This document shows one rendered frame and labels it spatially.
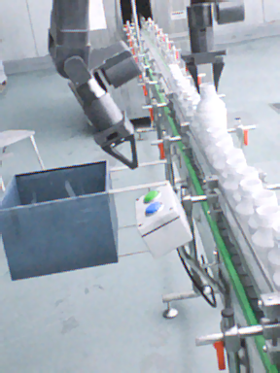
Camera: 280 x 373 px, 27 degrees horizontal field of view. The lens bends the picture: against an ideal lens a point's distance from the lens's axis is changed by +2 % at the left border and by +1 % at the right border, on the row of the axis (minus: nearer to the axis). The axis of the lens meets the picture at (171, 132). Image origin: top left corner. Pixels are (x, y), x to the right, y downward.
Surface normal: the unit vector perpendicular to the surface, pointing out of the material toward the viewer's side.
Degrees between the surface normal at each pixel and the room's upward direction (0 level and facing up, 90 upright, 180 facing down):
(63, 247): 90
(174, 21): 90
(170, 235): 90
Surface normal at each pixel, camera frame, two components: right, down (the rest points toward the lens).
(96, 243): 0.10, 0.26
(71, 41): 0.32, 0.57
